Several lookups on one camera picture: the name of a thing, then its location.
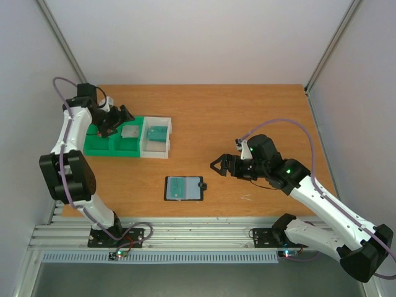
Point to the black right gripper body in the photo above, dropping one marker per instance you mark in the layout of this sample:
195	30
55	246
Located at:
231	165

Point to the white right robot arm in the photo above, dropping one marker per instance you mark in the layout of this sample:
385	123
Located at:
356	243

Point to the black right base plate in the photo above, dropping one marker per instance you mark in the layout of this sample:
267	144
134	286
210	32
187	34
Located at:
265	238

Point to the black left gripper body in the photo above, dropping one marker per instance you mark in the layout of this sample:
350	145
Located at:
106	121

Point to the green plastic bin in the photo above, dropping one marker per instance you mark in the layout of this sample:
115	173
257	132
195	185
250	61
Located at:
115	145

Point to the white plastic bin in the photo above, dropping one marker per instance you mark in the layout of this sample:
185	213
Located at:
151	149

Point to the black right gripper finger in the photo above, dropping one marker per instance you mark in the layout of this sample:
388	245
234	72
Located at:
222	162
222	171

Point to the grey aluminium frame rail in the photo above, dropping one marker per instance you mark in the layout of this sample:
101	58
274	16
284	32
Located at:
60	39

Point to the grey card with red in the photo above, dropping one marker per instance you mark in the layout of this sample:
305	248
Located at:
130	131

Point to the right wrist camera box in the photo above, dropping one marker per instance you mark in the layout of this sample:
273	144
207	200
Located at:
243	148

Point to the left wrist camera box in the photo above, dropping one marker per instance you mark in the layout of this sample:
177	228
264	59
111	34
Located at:
106	104

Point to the teal VIP card stack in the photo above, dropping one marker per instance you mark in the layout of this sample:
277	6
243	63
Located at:
157	133

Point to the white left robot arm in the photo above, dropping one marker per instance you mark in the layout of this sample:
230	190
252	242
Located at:
66	172

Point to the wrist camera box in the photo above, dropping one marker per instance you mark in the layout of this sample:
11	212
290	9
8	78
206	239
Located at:
243	148
106	104

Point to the black leather card holder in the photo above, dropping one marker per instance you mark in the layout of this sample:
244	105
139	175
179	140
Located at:
195	188

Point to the grey slotted cable duct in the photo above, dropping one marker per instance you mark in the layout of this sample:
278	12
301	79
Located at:
161	257

